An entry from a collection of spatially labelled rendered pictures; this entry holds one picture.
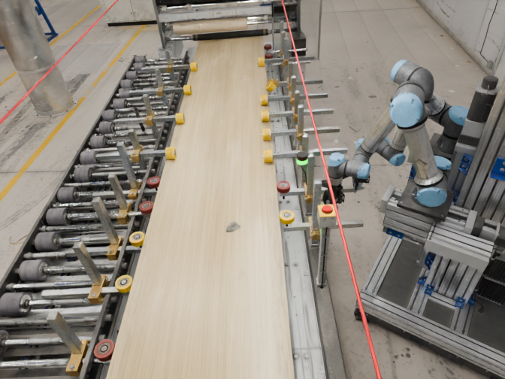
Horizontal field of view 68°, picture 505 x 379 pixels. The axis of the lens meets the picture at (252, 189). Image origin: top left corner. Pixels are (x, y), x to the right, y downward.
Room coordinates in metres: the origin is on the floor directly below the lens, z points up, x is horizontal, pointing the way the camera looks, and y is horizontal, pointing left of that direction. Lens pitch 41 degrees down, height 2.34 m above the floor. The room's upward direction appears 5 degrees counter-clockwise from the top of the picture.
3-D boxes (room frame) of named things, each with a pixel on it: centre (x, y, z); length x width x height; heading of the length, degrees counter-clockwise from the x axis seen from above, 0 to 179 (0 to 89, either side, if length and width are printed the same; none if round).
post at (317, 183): (1.39, -0.32, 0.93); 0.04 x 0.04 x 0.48; 87
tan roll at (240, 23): (4.26, 0.09, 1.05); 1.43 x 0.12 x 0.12; 87
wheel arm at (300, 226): (1.42, -0.37, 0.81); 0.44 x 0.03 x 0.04; 87
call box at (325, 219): (1.13, -0.30, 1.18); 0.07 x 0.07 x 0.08; 87
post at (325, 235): (1.12, -0.30, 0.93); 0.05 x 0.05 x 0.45; 87
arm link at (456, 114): (1.73, -1.15, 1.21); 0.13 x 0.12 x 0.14; 22
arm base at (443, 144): (1.73, -1.15, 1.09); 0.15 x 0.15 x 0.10
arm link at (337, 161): (1.41, -0.41, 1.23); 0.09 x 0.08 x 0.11; 63
